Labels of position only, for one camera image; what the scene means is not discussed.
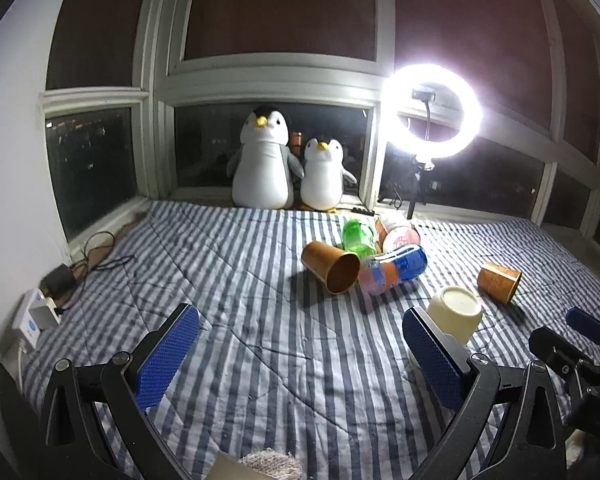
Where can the black phone holder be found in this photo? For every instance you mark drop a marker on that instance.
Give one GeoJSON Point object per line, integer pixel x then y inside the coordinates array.
{"type": "Point", "coordinates": [425, 95]}

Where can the black tripod stand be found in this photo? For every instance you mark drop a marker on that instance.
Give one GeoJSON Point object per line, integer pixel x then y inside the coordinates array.
{"type": "Point", "coordinates": [417, 185]}

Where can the striped blanket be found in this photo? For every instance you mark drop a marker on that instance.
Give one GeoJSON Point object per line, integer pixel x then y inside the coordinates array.
{"type": "Point", "coordinates": [260, 320]}

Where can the white plug adapter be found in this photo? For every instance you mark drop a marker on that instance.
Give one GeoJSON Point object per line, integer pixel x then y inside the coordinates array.
{"type": "Point", "coordinates": [44, 314]}

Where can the pink and white bottle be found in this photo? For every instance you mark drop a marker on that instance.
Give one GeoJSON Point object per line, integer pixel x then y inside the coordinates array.
{"type": "Point", "coordinates": [397, 232]}

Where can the small brown cup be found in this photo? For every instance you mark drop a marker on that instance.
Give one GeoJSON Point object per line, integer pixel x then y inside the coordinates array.
{"type": "Point", "coordinates": [499, 280]}

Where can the large penguin plush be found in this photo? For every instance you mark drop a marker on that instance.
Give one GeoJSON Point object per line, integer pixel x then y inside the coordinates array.
{"type": "Point", "coordinates": [262, 165]}

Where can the green plastic bottle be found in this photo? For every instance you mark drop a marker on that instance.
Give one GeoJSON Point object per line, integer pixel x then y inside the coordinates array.
{"type": "Point", "coordinates": [357, 237]}

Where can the grey knit cloth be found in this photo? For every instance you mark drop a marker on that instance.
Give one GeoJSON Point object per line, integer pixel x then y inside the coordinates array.
{"type": "Point", "coordinates": [272, 466]}

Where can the white window frame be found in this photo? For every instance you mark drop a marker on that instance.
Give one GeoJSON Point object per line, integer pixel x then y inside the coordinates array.
{"type": "Point", "coordinates": [270, 77]}

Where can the large brown cup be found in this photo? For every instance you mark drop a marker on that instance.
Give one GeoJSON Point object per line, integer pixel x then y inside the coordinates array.
{"type": "Point", "coordinates": [330, 270]}

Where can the white power strip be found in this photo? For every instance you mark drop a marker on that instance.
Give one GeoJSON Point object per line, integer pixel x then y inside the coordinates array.
{"type": "Point", "coordinates": [27, 325]}

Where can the cream cup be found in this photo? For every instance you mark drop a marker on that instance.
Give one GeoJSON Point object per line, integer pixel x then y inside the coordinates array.
{"type": "Point", "coordinates": [455, 312]}

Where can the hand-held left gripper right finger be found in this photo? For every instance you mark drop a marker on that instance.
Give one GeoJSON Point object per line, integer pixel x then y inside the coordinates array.
{"type": "Point", "coordinates": [432, 355]}

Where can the black power strip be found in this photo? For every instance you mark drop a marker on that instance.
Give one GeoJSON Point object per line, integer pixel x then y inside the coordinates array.
{"type": "Point", "coordinates": [361, 209]}

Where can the small penguin plush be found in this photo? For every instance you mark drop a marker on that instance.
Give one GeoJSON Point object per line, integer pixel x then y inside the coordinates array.
{"type": "Point", "coordinates": [324, 175]}

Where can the black power adapter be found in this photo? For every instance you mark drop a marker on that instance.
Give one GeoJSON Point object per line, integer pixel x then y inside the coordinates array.
{"type": "Point", "coordinates": [57, 280]}

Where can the blue and orange bottle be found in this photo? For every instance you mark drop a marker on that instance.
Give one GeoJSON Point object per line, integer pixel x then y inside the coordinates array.
{"type": "Point", "coordinates": [395, 270]}

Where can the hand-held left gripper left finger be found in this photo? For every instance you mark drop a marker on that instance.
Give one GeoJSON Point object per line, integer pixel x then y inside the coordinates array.
{"type": "Point", "coordinates": [167, 355]}

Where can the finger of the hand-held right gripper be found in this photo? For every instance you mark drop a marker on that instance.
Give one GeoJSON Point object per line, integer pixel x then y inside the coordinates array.
{"type": "Point", "coordinates": [587, 324]}
{"type": "Point", "coordinates": [555, 346]}

